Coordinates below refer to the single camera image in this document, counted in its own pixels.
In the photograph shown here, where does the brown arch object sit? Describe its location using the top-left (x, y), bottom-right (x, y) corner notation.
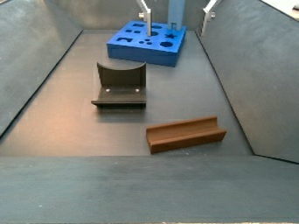
top-left (145, 115), bottom-right (227, 154)

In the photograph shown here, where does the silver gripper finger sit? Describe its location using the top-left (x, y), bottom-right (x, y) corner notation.
top-left (136, 0), bottom-right (152, 37)
top-left (200, 0), bottom-right (220, 36)

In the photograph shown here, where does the light blue oval peg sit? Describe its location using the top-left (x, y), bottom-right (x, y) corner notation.
top-left (166, 0), bottom-right (184, 31)

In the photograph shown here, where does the dark grey curved fixture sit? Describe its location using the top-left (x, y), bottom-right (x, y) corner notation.
top-left (90, 63), bottom-right (146, 109)

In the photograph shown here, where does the blue foam shape board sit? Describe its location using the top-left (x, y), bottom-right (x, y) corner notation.
top-left (106, 21), bottom-right (186, 67)

